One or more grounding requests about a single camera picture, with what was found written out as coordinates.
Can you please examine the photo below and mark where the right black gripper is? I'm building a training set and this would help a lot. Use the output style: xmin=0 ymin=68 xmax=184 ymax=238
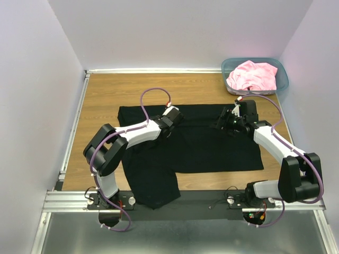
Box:
xmin=208 ymin=106 xmax=245 ymax=138

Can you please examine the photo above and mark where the black t shirt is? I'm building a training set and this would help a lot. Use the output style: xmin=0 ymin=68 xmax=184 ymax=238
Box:
xmin=122 ymin=104 xmax=263 ymax=209

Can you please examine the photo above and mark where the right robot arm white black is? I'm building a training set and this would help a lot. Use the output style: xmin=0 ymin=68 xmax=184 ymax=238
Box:
xmin=215 ymin=97 xmax=324 ymax=207

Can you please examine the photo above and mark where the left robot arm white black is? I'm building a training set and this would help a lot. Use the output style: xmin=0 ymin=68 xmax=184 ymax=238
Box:
xmin=83 ymin=106 xmax=184 ymax=209

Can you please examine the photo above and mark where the teal plastic bin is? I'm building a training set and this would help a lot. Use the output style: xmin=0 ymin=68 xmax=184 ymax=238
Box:
xmin=221 ymin=57 xmax=289 ymax=95

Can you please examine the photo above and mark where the pink t shirt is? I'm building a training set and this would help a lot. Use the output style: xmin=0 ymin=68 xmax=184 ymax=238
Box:
xmin=226 ymin=60 xmax=278 ymax=91

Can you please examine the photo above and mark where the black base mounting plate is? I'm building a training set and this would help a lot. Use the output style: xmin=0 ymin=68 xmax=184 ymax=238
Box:
xmin=85 ymin=187 xmax=275 ymax=226

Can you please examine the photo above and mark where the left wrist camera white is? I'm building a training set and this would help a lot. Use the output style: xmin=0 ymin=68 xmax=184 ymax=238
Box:
xmin=163 ymin=102 xmax=179 ymax=115

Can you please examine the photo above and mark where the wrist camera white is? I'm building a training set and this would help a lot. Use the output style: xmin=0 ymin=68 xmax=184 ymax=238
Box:
xmin=231 ymin=96 xmax=243 ymax=117
xmin=163 ymin=102 xmax=179 ymax=115

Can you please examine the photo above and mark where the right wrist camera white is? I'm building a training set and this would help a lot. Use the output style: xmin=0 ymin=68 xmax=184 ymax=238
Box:
xmin=231 ymin=96 xmax=243 ymax=117

